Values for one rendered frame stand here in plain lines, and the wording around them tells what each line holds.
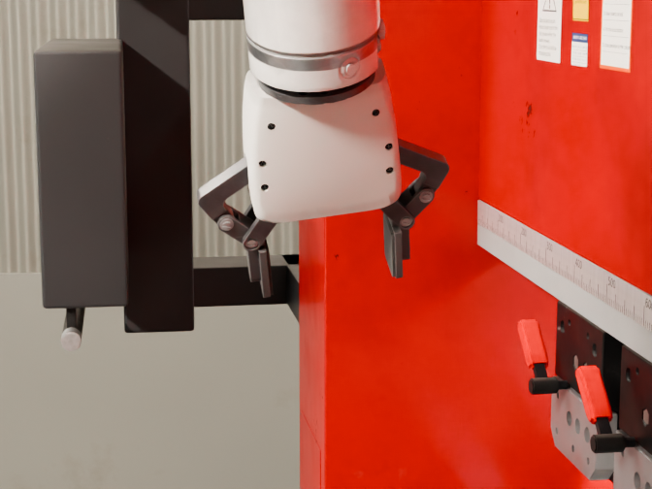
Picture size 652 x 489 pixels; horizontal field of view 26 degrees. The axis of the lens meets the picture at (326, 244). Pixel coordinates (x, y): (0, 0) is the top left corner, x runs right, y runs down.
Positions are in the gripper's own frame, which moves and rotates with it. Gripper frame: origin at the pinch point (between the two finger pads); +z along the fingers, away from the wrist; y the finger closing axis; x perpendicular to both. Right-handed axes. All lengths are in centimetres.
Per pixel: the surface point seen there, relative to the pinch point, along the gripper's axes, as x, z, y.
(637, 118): -30.7, 10.6, -34.2
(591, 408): -18.7, 35.1, -27.0
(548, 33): -59, 15, -34
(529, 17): -66, 17, -34
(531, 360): -37, 43, -26
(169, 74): -132, 52, 8
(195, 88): -265, 127, -1
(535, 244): -52, 39, -31
